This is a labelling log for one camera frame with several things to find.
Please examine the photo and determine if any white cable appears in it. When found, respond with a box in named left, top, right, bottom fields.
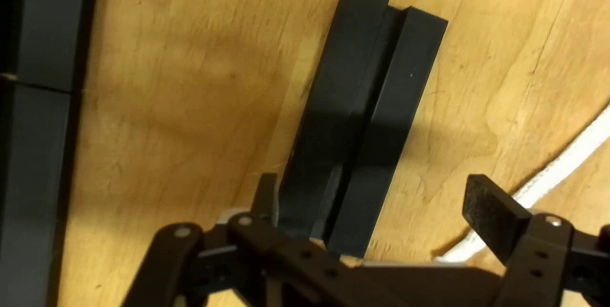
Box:
left=435, top=103, right=610, bottom=265

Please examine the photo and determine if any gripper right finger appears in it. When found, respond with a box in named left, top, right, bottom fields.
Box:
left=461, top=174, right=610, bottom=307

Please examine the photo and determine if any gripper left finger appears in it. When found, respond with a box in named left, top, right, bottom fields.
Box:
left=122, top=173, right=407, bottom=307

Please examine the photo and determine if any black grooved rectangular block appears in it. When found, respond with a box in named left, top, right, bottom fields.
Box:
left=278, top=0, right=449, bottom=260

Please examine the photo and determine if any dark grey cabinet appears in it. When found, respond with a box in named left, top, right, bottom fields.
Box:
left=0, top=0, right=102, bottom=307

